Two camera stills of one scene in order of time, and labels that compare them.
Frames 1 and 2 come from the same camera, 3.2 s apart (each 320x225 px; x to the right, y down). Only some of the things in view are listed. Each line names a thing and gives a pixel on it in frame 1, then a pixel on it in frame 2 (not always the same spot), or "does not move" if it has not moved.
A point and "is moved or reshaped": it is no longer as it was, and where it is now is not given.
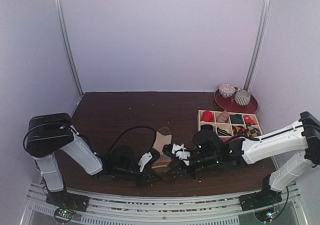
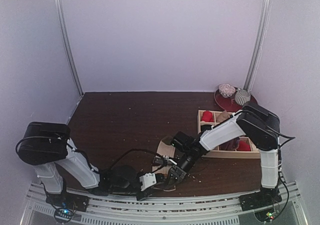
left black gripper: (145, 179) to (147, 191)
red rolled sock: (207, 116) does not move
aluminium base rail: (110, 210) does not move
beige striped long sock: (163, 138) is moved or reshaped
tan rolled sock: (223, 117) does not move
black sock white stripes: (206, 129) does not move
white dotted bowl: (226, 90) does not move
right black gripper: (176, 164) to (178, 171)
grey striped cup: (242, 97) does not move
